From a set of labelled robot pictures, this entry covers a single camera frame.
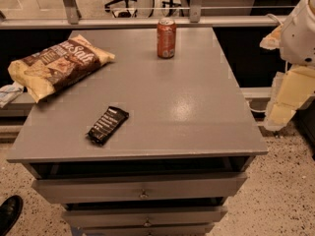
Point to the top grey drawer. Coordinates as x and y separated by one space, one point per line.
140 188

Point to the orange soda can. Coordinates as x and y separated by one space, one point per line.
166 38

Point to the yellow brown chip bag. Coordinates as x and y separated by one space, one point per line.
58 66

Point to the bottom grey drawer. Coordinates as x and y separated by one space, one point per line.
168 230

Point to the black shoe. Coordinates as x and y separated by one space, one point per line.
10 212

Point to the black rxbar chocolate bar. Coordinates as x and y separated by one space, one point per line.
107 124

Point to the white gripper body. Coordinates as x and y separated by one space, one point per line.
299 38

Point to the grey drawer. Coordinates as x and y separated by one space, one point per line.
144 216
140 188
168 230

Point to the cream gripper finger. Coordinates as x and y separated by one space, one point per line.
272 40
290 91

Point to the white blue packet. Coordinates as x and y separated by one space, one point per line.
9 92

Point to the grey metal railing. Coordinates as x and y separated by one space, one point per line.
88 14

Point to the black office chair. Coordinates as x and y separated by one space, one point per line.
119 8

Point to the middle grey drawer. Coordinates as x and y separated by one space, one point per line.
144 216

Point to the grey drawer cabinet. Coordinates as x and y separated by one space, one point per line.
187 115

